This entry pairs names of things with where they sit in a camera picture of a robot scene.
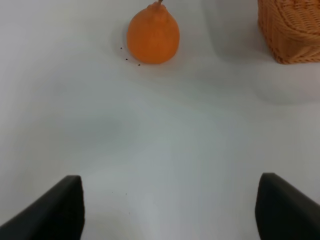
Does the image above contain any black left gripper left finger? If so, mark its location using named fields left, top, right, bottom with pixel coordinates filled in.
left=0, top=175, right=85, bottom=240

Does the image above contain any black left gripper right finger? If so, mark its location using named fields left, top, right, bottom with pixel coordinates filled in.
left=255, top=173, right=320, bottom=240

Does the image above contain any orange wicker basket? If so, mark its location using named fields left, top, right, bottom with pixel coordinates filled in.
left=257, top=0, right=320, bottom=64

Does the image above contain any orange with stem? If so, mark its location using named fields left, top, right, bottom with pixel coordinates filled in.
left=126, top=0, right=180, bottom=64

